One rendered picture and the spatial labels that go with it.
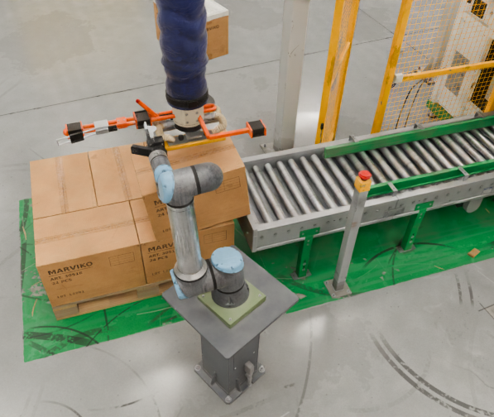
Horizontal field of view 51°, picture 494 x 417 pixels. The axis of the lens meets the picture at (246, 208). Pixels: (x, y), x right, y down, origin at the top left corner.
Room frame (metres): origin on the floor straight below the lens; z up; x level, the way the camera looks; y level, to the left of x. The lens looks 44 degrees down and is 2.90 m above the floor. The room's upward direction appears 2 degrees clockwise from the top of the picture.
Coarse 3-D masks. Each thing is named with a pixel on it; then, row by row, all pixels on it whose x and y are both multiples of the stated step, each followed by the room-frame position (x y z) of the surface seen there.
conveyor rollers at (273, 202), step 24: (432, 144) 3.18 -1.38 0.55; (456, 144) 3.19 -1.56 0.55; (480, 144) 3.20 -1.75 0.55; (336, 168) 2.85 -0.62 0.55; (360, 168) 2.87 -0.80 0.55; (384, 168) 2.89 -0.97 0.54; (408, 168) 2.91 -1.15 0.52; (264, 192) 2.60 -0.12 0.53; (312, 192) 2.59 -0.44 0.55; (336, 192) 2.61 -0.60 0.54; (264, 216) 2.36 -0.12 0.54
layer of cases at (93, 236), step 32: (64, 160) 2.84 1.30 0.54; (96, 160) 2.85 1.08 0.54; (128, 160) 2.87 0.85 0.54; (32, 192) 2.50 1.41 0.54; (64, 192) 2.51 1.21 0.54; (96, 192) 2.52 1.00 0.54; (128, 192) 2.53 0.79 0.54; (64, 224) 2.22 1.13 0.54; (96, 224) 2.23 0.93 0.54; (128, 224) 2.24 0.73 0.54; (224, 224) 2.27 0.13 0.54; (64, 256) 1.96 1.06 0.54; (96, 256) 1.99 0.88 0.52; (128, 256) 2.05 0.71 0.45; (160, 256) 2.12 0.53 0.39; (64, 288) 1.91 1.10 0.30; (96, 288) 1.97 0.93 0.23; (128, 288) 2.04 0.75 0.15
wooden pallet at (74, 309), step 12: (132, 288) 2.05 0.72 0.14; (144, 288) 2.07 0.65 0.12; (156, 288) 2.10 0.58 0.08; (168, 288) 2.15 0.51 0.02; (84, 300) 1.94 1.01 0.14; (96, 300) 2.02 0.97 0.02; (108, 300) 2.03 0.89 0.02; (120, 300) 2.03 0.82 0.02; (132, 300) 2.04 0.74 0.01; (60, 312) 1.89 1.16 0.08; (72, 312) 1.91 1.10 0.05; (84, 312) 1.93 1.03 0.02
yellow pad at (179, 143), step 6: (210, 132) 2.35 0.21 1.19; (180, 138) 2.26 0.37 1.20; (186, 138) 2.29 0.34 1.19; (198, 138) 2.29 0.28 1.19; (204, 138) 2.29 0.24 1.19; (222, 138) 2.31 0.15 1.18; (168, 144) 2.23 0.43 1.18; (174, 144) 2.23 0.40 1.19; (180, 144) 2.24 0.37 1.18; (186, 144) 2.24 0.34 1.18; (192, 144) 2.25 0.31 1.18; (198, 144) 2.26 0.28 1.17; (168, 150) 2.20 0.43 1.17
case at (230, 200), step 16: (208, 144) 2.50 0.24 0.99; (224, 144) 2.49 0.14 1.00; (144, 160) 2.38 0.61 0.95; (176, 160) 2.37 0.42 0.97; (192, 160) 2.36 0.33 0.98; (208, 160) 2.35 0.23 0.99; (224, 160) 2.35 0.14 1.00; (240, 160) 2.34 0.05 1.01; (144, 176) 2.24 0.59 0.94; (224, 176) 2.24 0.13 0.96; (240, 176) 2.27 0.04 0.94; (144, 192) 2.11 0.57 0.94; (208, 192) 2.21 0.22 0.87; (224, 192) 2.24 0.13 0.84; (240, 192) 2.28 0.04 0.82; (160, 208) 2.11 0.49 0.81; (208, 208) 2.21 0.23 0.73; (224, 208) 2.24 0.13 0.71; (240, 208) 2.28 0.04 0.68; (160, 224) 2.11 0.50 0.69; (208, 224) 2.21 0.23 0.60; (160, 240) 2.10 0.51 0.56
